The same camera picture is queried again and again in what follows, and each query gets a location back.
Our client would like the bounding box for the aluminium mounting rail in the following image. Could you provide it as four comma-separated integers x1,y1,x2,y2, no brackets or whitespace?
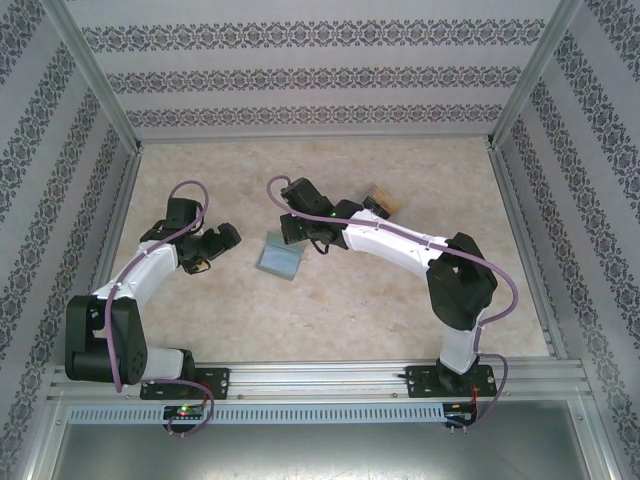
47,363,591,401

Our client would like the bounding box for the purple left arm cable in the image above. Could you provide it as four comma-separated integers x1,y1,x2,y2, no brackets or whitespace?
102,179,216,439

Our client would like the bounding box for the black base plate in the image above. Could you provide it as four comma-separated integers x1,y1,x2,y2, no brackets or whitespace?
405,364,499,399
139,367,231,401

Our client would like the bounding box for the aluminium frame post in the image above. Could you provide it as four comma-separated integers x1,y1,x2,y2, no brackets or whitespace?
487,0,599,151
42,0,144,154

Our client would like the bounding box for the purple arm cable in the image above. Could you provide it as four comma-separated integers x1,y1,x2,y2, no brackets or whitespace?
102,179,216,439
267,174,519,434

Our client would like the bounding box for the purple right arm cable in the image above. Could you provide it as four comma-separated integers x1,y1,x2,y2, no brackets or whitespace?
267,174,519,434

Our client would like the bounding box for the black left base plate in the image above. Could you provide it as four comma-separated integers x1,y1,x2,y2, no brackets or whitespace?
139,367,231,401

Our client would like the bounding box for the left circuit board green light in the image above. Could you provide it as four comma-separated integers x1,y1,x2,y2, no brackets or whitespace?
163,405,206,420

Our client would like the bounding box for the grey slotted cable duct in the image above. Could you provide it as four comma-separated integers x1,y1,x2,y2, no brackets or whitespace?
67,403,446,424

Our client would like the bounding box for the aluminium table side rail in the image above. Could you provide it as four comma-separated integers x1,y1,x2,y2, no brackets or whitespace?
487,147,569,361
69,147,146,366

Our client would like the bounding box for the right circuit board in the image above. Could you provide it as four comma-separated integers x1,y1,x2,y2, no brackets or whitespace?
447,402,479,426

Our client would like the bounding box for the light blue card holder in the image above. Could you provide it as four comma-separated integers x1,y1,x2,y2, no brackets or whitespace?
254,230,306,281

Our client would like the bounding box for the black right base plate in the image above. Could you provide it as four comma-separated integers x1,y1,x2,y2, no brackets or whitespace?
405,364,499,399

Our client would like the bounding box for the grey metal sheet panel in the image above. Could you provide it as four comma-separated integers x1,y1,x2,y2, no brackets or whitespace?
49,422,596,480

